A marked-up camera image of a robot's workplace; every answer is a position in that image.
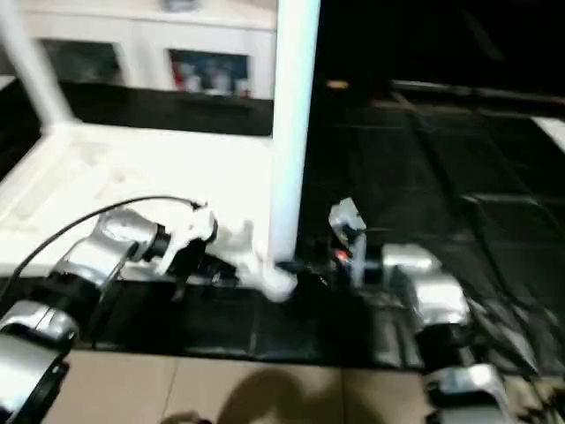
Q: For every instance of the white plastic table top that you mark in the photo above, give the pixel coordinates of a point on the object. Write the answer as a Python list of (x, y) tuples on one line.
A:
[(132, 177)]

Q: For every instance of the white plastic table leg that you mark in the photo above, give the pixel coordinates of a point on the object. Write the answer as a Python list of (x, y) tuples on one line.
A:
[(26, 71), (296, 124)]

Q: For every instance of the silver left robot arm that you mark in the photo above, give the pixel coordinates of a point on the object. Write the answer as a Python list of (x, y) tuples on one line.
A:
[(97, 252)]

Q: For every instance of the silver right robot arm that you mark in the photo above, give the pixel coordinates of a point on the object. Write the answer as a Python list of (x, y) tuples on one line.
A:
[(433, 300)]

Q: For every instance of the black work mat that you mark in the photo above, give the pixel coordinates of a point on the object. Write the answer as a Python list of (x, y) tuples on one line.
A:
[(441, 177)]

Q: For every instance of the glossy black long bar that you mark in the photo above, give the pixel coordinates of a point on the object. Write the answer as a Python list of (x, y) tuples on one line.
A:
[(477, 91)]

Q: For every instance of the white cabinet with glass doors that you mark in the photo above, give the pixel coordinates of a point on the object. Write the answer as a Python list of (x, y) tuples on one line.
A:
[(132, 40)]

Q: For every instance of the black cabinet with orange label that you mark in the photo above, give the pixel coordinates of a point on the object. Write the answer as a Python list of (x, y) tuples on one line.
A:
[(424, 40)]

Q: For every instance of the crumpled silver black object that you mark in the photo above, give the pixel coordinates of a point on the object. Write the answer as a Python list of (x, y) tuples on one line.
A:
[(178, 3)]

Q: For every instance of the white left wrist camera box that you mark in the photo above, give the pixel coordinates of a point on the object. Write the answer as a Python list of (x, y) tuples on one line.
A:
[(194, 228)]

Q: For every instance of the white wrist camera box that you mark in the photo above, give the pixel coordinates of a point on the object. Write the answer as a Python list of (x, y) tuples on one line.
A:
[(348, 219), (194, 228)]

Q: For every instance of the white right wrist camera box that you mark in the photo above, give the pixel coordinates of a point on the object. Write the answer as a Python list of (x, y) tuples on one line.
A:
[(348, 219)]

